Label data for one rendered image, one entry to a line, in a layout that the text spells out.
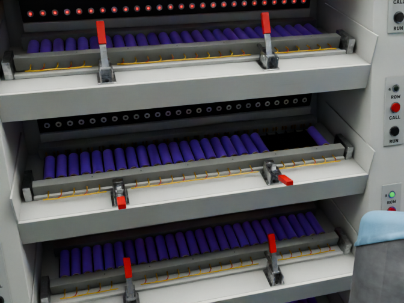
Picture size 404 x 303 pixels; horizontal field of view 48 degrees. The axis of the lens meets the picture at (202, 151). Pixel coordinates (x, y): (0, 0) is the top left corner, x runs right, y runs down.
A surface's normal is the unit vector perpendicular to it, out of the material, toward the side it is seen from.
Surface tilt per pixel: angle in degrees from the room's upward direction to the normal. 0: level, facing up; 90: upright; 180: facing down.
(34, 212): 21
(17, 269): 90
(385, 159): 90
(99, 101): 111
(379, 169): 90
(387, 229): 70
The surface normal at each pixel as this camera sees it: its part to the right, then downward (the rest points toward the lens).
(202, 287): 0.03, -0.83
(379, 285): -0.74, -0.09
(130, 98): 0.24, 0.55
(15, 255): 0.23, 0.22
